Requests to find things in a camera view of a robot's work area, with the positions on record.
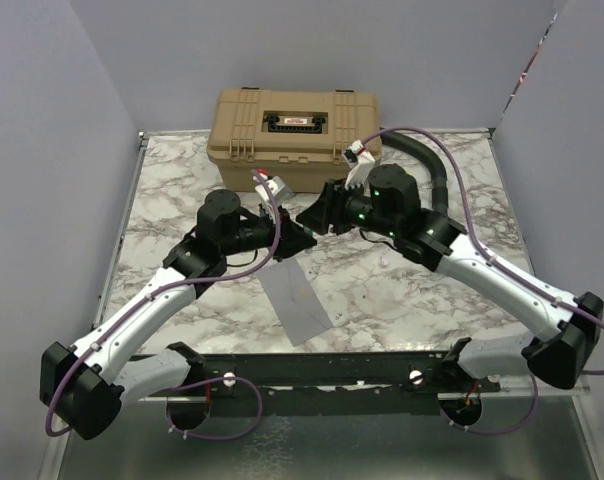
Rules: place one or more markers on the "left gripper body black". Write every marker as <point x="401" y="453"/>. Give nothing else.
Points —
<point x="257" y="233"/>

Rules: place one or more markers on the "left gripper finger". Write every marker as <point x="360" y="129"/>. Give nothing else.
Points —
<point x="294" y="243"/>
<point x="290" y="230"/>

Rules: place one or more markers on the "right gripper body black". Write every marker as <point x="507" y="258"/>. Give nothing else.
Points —
<point x="350" y="206"/>

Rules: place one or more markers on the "grey envelope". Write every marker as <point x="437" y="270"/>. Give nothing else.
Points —
<point x="294" y="301"/>

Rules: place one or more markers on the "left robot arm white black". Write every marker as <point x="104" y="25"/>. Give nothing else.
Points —
<point x="87" y="384"/>

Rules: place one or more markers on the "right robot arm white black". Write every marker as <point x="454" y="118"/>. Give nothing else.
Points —
<point x="563" y="329"/>

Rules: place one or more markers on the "tan plastic tool case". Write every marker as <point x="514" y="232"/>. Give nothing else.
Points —
<point x="298" y="136"/>

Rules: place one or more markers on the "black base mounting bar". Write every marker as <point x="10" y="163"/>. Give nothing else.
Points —
<point x="319" y="384"/>

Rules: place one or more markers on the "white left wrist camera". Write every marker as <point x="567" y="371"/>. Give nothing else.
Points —
<point x="271" y="190"/>

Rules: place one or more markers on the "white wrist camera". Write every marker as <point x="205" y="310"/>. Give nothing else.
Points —
<point x="360" y="161"/>
<point x="271" y="190"/>

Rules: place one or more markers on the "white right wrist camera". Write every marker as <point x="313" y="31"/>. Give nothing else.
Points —
<point x="360" y="161"/>

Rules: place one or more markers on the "aluminium frame rail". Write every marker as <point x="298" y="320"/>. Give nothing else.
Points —
<point x="104" y="296"/>

